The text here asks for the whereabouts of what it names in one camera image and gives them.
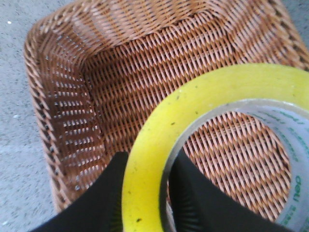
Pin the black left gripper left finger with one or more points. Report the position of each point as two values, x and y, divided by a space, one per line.
98 209

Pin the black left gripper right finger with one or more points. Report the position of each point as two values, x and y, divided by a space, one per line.
199 206

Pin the yellow tape roll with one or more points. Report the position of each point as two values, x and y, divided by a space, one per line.
275 94

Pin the brown wicker basket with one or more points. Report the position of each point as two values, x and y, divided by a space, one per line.
98 68

